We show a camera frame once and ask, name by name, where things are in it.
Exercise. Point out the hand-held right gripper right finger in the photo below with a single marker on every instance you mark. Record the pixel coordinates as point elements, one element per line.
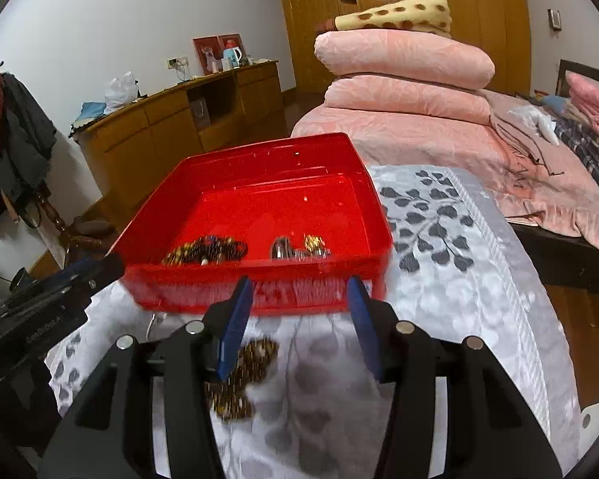
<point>364,329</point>

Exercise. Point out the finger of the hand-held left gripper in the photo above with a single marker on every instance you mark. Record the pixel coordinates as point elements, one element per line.
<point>107,272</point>
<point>72,272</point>

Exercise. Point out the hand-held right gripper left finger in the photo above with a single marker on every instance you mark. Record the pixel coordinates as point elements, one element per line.
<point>234,329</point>

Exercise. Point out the silver metal hair clip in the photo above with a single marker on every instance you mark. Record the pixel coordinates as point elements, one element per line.
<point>282,248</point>

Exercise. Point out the red plastic tray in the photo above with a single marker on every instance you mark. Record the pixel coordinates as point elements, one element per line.
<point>279,194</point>

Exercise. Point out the wooden coat rack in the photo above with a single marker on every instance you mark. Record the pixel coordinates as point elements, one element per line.
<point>55,214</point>

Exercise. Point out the grey leaf printed quilt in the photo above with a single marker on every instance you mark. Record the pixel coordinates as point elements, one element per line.
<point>454,309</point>

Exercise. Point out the coat rack with clothes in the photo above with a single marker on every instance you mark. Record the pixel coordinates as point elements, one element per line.
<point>22,149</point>

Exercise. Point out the wooden desk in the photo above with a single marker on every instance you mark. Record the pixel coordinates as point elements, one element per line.
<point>154,134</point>

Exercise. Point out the blue cloth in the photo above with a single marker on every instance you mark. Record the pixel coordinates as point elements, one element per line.
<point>91,112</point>

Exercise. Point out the white plastic bag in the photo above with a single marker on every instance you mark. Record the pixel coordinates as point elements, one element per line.
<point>121,94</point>

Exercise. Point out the pink ruffled bedsheet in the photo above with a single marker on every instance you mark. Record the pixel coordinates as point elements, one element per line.
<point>429,144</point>

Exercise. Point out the folded pink quilt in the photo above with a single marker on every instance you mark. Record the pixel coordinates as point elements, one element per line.
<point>404,102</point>
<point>404,57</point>

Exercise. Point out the beige folded cloth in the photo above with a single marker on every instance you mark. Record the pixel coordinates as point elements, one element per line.
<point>521,154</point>

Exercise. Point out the white cup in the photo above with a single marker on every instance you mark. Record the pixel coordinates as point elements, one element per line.
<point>226,64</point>

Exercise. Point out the white bathroom scale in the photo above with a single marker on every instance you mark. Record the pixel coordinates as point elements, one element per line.
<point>596,421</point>

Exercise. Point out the teal kettle with red lid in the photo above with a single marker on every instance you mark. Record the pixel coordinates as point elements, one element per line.
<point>233,56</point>

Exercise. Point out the white cloth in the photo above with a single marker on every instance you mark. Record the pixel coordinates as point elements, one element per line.
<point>539,122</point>

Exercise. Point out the stack of plaid clothes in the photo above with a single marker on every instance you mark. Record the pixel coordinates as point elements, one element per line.
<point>594,157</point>

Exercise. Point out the yellow spotted pillow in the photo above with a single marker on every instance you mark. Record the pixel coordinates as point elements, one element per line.
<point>394,15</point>

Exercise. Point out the pink folded blanket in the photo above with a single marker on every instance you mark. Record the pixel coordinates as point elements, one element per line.
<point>596,105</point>

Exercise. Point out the wooden wardrobe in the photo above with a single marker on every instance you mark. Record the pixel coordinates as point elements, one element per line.
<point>454,15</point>

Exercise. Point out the dark wooden headboard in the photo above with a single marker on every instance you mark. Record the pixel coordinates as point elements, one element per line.
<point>571,70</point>

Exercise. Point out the white wall socket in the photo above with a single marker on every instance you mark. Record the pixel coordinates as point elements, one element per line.
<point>175,63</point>

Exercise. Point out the large red photo frame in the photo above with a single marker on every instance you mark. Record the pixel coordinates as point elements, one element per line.
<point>205,55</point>

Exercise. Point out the small red photo frame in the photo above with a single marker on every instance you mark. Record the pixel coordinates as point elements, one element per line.
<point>229,39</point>

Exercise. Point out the small wall-mounted device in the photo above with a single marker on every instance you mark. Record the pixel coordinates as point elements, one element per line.
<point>555,19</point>

